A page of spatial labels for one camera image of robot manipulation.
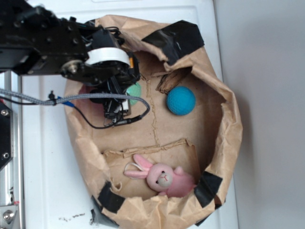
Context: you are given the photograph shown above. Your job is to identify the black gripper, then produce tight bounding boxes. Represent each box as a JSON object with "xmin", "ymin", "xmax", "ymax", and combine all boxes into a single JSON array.
[{"xmin": 90, "ymin": 74, "xmax": 140, "ymax": 126}]

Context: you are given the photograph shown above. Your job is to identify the green foam ball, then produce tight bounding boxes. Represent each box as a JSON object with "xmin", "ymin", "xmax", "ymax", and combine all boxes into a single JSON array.
[{"xmin": 127, "ymin": 83, "xmax": 142, "ymax": 97}]

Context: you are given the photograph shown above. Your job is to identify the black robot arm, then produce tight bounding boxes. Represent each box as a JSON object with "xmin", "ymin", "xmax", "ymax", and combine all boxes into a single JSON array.
[{"xmin": 0, "ymin": 0, "xmax": 142, "ymax": 126}]

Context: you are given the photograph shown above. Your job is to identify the blue foam ball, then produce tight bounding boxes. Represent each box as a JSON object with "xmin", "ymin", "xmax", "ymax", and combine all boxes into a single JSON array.
[{"xmin": 166, "ymin": 86, "xmax": 196, "ymax": 115}]

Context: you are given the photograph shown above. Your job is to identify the brown paper bag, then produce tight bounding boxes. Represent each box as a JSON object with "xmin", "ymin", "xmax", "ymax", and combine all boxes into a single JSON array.
[{"xmin": 65, "ymin": 15, "xmax": 243, "ymax": 229}]

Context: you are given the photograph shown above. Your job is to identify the pink plush bunny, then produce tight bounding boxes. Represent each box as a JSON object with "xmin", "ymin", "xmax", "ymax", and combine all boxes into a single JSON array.
[{"xmin": 123, "ymin": 154, "xmax": 196, "ymax": 198}]

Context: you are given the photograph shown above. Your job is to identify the white plastic tray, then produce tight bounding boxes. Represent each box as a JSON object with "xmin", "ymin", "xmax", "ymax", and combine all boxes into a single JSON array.
[{"xmin": 20, "ymin": 0, "xmax": 240, "ymax": 229}]

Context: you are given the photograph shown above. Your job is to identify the black thin cable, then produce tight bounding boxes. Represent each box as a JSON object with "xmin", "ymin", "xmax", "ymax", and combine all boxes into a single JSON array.
[{"xmin": 49, "ymin": 90, "xmax": 151, "ymax": 129}]

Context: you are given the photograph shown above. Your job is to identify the grey braided cable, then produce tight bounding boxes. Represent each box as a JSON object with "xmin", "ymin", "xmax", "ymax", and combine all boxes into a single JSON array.
[{"xmin": 0, "ymin": 88, "xmax": 127, "ymax": 107}]

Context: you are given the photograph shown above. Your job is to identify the black metal bracket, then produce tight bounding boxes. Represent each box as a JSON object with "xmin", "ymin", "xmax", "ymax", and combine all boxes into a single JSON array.
[{"xmin": 0, "ymin": 99, "xmax": 12, "ymax": 171}]

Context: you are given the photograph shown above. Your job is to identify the silver metal rail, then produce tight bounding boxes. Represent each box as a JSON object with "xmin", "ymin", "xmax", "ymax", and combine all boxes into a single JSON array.
[{"xmin": 0, "ymin": 70, "xmax": 26, "ymax": 229}]

